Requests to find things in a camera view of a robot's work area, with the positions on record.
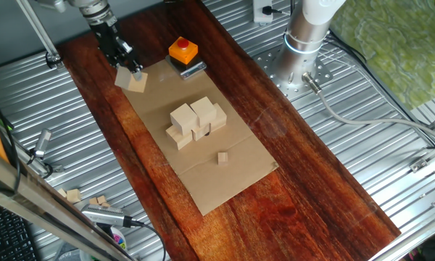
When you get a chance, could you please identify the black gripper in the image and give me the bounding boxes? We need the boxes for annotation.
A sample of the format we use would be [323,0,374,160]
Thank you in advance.
[90,16,143,81]

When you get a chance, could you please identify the large wooden cube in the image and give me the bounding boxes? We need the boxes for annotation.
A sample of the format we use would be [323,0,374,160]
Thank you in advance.
[165,125,193,151]
[191,123,212,142]
[114,66,149,94]
[170,102,199,136]
[209,102,228,133]
[189,96,218,129]

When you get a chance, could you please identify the orange emergency stop button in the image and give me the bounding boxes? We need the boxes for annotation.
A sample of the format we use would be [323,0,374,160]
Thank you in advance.
[168,36,199,65]

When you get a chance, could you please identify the aluminium stand pole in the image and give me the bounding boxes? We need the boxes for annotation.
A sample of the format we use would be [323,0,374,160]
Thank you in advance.
[16,0,65,70]

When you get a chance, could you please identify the white power strip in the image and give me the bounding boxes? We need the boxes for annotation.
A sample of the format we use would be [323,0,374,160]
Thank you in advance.
[252,0,275,25]

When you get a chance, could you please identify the brown cardboard sheet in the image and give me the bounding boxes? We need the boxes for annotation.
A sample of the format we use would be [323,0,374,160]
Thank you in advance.
[117,59,279,217]

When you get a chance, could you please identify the black power plug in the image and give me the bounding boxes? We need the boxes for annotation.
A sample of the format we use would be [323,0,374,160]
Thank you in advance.
[262,5,283,17]

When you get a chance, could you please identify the silver robot mounting plate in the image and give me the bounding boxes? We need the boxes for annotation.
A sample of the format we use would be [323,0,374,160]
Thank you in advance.
[253,43,334,102]

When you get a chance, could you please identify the reddish wood grain board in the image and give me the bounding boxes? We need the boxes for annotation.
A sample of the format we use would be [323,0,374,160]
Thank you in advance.
[56,0,402,261]

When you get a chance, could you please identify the black keyboard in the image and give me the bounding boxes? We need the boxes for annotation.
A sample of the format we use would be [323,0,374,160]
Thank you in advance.
[0,199,39,261]

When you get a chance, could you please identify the aluminium profile bar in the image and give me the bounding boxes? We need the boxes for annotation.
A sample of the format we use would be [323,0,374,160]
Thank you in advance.
[368,208,435,261]
[408,108,435,174]

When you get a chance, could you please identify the silver camera on stand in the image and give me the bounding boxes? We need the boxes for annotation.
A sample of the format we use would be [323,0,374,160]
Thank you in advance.
[33,128,54,160]

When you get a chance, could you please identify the metal camera stand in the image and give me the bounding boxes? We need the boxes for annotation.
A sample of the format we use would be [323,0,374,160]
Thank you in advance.
[16,143,65,175]

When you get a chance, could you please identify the silver camera with cable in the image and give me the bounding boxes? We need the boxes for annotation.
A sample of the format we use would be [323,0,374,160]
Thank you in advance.
[80,203,133,228]

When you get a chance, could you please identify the metal frame bar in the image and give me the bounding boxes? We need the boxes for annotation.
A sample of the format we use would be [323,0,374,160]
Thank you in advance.
[0,141,135,261]

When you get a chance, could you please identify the black camera cable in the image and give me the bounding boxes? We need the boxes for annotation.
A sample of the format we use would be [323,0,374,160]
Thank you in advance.
[128,217,167,261]

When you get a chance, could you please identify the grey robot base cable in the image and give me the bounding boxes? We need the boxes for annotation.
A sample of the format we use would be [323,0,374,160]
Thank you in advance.
[301,71,435,146]

